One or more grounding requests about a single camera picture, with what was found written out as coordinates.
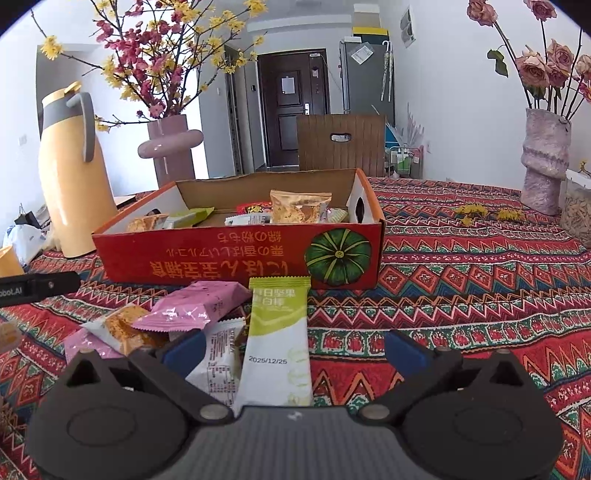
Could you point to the clear lidded storage jar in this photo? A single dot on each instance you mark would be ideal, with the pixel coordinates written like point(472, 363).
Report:
point(577, 212)

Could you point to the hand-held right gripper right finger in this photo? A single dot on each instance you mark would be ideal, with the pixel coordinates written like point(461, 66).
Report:
point(401, 350)

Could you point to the dried pink roses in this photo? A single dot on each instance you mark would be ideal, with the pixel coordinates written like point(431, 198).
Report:
point(533, 69)

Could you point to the yellow thermos jug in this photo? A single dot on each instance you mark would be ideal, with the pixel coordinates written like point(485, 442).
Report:
point(74, 194)

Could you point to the white dried grass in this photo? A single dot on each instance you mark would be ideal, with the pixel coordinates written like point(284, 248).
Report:
point(413, 124)

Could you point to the yellow mug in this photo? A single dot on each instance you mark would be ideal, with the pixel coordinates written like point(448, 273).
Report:
point(9, 263)

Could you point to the dark entrance door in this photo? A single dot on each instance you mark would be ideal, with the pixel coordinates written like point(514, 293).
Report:
point(295, 134)

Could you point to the white folded umbrella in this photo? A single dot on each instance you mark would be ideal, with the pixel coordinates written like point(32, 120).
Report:
point(387, 71)

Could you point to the grey refrigerator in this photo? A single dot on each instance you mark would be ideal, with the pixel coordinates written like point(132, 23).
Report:
point(364, 87)

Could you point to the wooden chair back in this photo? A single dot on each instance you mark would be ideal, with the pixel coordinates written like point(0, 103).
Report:
point(318, 152)

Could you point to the white orange cracker packet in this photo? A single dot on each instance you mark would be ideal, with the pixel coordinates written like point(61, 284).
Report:
point(147, 224)
point(124, 323)

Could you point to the tan cracker packet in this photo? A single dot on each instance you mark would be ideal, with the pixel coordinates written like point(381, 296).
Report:
point(300, 210)

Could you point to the clear pouch on refrigerator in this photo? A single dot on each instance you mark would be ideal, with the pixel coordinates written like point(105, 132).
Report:
point(362, 55)

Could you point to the black paper bag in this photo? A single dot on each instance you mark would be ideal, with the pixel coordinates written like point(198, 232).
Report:
point(27, 219)

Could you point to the green white stick packet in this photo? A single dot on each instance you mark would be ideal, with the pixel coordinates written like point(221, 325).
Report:
point(277, 341)

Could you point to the plain cardboard box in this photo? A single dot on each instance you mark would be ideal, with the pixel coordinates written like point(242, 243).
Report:
point(367, 16)

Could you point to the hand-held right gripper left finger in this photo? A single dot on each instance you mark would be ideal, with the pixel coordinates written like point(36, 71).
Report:
point(187, 347)

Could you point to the green snack packet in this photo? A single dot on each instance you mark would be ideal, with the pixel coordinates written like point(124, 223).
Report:
point(187, 218)

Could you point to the pink and yellow blossom branches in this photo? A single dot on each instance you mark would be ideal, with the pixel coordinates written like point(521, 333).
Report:
point(159, 108)

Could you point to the red cardboard box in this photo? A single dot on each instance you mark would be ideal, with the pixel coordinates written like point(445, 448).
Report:
point(207, 263)

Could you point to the red snack packet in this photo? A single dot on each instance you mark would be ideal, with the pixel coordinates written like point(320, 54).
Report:
point(253, 209)

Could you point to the white plastic bag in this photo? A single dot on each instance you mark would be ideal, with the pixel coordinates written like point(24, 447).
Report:
point(25, 240)

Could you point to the pink snack packet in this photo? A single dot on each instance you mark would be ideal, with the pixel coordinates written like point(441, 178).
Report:
point(198, 307)
point(85, 346)

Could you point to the trolley with bottles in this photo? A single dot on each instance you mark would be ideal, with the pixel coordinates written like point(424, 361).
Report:
point(404, 161)

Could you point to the pink textured vase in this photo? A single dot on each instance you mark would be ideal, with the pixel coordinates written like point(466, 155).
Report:
point(545, 175)

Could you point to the yellow flat box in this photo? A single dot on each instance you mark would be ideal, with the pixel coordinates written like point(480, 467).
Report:
point(369, 32)

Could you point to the fallen yellow blossoms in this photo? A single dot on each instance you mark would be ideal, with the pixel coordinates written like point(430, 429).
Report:
point(471, 211)
point(510, 214)

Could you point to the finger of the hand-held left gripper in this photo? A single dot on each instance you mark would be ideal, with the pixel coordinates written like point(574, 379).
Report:
point(53, 284)

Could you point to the white packet with label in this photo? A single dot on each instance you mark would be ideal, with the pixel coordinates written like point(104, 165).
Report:
point(217, 360)

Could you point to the orange snack packet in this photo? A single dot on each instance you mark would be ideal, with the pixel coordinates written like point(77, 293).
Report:
point(8, 337)

